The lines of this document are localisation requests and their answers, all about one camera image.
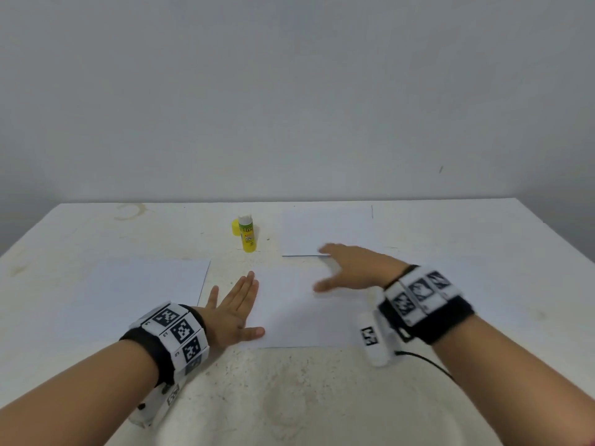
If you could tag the yellow glue cap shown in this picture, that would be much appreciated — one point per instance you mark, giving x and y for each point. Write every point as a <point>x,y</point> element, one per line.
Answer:
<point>236,227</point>

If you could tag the yellow glue stick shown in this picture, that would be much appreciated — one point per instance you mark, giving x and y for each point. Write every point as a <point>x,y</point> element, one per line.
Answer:
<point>247,235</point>

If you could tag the stack of white paper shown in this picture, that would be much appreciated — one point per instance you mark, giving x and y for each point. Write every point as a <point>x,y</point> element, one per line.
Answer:
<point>493,274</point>
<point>130,297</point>

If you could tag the glued white paper sheet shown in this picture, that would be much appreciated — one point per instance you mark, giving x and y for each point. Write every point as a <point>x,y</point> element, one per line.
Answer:
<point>302,316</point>
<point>316,223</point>

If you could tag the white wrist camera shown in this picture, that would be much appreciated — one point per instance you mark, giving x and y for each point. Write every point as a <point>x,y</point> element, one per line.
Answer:
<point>377,341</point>
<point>156,406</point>

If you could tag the person's left forearm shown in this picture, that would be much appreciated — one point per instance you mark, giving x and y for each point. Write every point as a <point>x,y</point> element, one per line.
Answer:
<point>65,404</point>

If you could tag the person's right forearm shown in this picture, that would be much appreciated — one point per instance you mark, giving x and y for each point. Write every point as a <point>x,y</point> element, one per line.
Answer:
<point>521,385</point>

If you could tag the person's right hand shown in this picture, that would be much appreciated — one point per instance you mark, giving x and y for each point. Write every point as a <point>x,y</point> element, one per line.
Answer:
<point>367,266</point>

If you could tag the person's left hand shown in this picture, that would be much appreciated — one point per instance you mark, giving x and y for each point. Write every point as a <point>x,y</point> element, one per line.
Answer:
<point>228,316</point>

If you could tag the black marker wristband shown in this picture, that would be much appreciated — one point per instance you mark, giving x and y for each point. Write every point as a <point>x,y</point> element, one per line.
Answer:
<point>167,341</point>
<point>426,303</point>

